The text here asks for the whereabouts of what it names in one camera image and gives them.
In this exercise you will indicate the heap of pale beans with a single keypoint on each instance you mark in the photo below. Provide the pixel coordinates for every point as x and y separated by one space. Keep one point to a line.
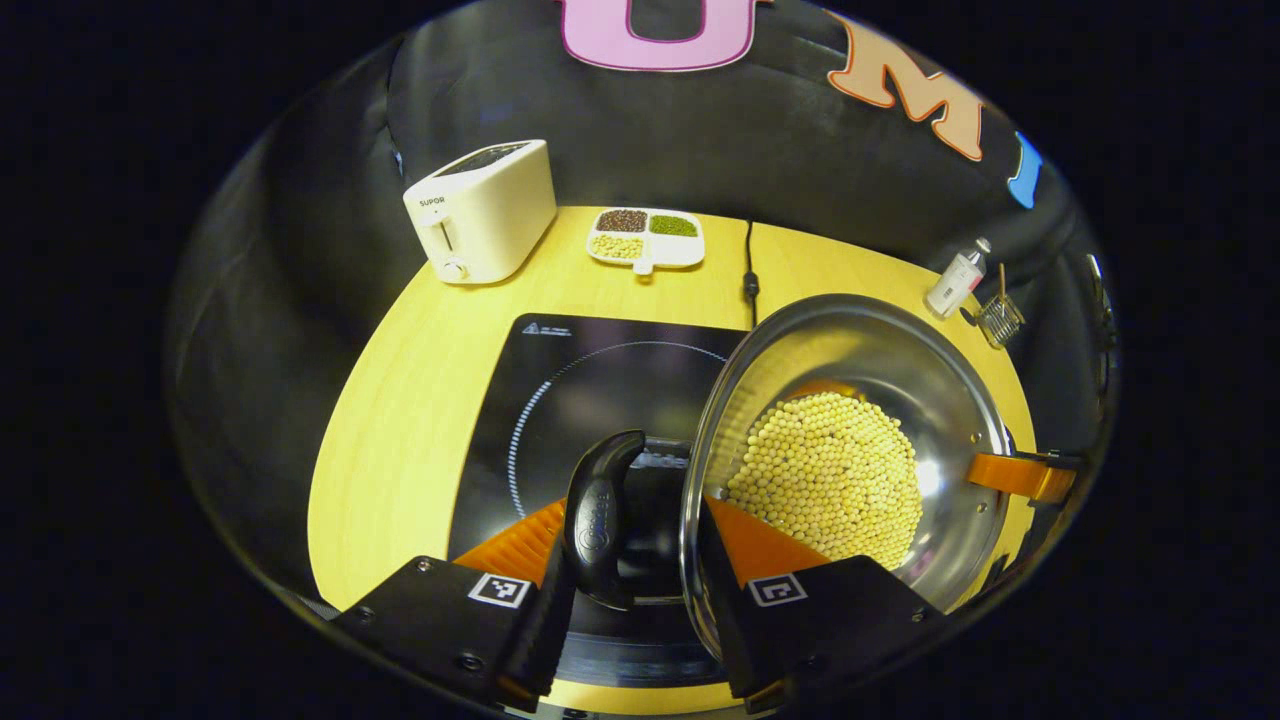
617 247

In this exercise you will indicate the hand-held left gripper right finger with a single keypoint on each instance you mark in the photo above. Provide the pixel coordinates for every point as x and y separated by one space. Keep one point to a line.
730 620

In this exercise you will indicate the pile of yellow soybeans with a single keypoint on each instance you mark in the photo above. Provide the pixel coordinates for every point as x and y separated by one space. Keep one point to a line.
830 480

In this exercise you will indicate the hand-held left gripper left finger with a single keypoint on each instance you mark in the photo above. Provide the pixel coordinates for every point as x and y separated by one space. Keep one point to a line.
540 640

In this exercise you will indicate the white toaster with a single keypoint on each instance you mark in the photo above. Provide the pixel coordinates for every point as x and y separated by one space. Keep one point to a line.
490 215

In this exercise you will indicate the black induction cooktop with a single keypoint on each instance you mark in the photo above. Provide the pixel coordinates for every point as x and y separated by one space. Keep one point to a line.
560 380

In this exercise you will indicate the black backdrop cloth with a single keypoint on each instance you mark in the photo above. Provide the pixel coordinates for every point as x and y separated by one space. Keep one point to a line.
300 250

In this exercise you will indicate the small clear bottle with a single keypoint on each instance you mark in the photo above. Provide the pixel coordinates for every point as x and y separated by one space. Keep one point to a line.
955 282

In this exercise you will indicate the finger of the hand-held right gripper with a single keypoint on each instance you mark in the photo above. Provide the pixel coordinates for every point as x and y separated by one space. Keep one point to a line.
1015 476

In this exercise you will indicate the white divided dish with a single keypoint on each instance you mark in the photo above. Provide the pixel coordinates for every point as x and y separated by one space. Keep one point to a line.
675 250

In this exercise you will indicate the heap of dark red beans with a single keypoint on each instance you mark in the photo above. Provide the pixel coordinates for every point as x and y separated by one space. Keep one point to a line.
622 221

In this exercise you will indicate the heap of green beans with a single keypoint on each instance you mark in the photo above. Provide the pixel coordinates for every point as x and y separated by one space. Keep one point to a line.
673 226

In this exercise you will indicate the wooden stick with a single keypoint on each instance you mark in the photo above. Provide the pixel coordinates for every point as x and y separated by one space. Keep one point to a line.
1002 280

